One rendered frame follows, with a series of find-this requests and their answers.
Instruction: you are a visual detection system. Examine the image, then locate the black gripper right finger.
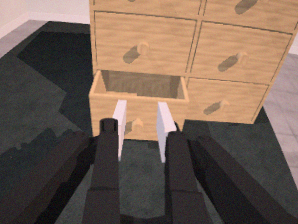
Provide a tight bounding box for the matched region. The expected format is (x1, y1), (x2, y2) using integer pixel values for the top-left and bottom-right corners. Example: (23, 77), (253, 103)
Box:
(156, 102), (298, 224)

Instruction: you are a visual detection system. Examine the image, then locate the light wooden drawer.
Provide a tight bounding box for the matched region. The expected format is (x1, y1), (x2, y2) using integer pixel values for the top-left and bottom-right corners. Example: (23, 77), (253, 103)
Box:
(203, 0), (298, 30)
(186, 77), (268, 122)
(95, 0), (201, 15)
(89, 69), (189, 141)
(95, 10), (196, 73)
(190, 20), (292, 82)

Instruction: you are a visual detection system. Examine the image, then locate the tan wooden chest of drawers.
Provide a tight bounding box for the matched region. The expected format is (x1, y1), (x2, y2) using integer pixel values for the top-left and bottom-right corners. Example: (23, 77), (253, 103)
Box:
(89, 0), (298, 124)

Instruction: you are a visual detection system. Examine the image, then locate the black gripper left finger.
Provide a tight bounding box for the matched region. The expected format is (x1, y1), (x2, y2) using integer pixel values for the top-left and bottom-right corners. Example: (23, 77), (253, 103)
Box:
(0, 100), (127, 224)

